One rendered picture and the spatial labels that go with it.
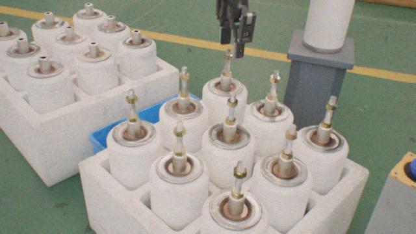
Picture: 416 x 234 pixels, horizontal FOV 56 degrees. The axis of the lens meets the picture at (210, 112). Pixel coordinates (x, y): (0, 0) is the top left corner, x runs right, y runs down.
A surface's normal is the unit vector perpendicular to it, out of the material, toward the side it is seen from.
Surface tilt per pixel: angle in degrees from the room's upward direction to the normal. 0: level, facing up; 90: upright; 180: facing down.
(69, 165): 90
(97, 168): 0
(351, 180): 0
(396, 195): 90
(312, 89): 90
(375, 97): 0
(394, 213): 90
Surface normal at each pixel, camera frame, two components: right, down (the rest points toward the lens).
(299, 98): -0.28, 0.54
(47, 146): 0.68, 0.44
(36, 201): 0.05, -0.82
